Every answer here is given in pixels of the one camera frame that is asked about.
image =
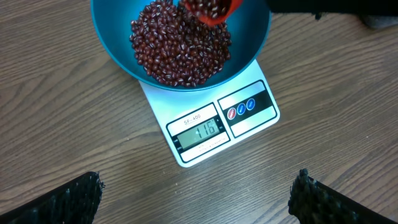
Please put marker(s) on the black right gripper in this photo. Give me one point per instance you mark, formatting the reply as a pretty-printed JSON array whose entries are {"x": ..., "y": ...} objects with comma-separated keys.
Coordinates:
[{"x": 317, "y": 7}]

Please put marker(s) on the white digital kitchen scale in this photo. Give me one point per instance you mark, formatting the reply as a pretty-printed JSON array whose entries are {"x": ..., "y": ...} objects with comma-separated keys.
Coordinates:
[{"x": 200, "y": 124}]

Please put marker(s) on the red beans in bowl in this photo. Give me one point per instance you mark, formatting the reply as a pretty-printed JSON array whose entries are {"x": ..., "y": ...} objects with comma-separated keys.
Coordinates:
[{"x": 175, "y": 49}]

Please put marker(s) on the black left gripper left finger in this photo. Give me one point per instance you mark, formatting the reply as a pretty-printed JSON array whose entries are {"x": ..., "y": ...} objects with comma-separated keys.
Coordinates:
[{"x": 77, "y": 201}]

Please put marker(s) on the teal plastic bowl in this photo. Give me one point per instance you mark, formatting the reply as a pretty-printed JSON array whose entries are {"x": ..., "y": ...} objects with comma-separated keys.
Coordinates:
[{"x": 249, "y": 27}]

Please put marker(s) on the red plastic measuring scoop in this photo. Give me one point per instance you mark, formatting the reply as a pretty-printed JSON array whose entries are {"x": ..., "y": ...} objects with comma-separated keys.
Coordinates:
[{"x": 210, "y": 12}]

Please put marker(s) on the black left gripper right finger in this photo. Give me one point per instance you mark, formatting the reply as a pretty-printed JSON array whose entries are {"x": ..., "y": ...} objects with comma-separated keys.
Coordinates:
[{"x": 313, "y": 202}]

